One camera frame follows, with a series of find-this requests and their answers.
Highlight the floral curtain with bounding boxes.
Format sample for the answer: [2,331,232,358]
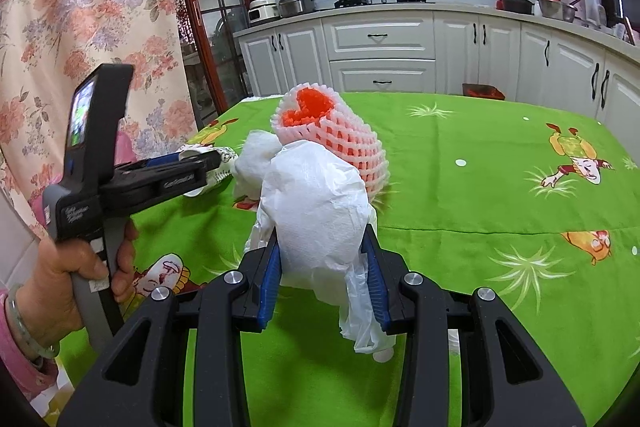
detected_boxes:
[0,0,201,233]

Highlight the red and black casserole pot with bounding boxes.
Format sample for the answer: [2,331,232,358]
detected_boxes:
[496,0,535,15]

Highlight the person's left forearm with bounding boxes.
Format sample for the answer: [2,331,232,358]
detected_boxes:
[0,287,61,404]

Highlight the fruit in foam nets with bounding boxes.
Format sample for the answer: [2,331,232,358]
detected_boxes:
[271,82,390,194]

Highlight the silver pressure cooker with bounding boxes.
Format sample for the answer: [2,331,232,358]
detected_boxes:
[277,0,318,18]

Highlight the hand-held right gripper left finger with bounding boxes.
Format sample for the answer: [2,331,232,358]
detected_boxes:
[55,232,284,427]

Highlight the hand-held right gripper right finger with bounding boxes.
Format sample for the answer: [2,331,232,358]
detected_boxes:
[360,224,586,427]

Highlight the green printed tablecloth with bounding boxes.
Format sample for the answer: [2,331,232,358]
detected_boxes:
[65,92,640,427]

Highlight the gas stove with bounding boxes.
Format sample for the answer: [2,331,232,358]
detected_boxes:
[320,0,436,11]

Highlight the white plastic bag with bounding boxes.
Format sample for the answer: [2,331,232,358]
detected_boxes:
[234,130,396,355]

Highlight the steel bowl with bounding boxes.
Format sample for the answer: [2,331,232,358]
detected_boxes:
[536,0,578,22]

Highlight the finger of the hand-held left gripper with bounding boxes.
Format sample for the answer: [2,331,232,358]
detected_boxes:
[114,153,183,174]
[102,149,222,210]

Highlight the pale green bracelet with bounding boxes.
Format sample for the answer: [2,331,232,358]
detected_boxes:
[5,282,61,359]

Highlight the white base cabinets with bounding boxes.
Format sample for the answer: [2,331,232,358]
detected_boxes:
[235,9,640,142]

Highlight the person's left hand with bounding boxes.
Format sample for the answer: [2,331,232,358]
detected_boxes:
[20,221,142,349]

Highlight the white paper cup green print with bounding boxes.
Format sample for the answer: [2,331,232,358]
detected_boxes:
[177,145,240,198]

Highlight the dark wooden glass door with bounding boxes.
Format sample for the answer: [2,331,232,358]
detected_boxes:
[160,0,266,128]

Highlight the white rice cooker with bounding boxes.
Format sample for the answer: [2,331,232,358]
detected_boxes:
[248,0,279,25]

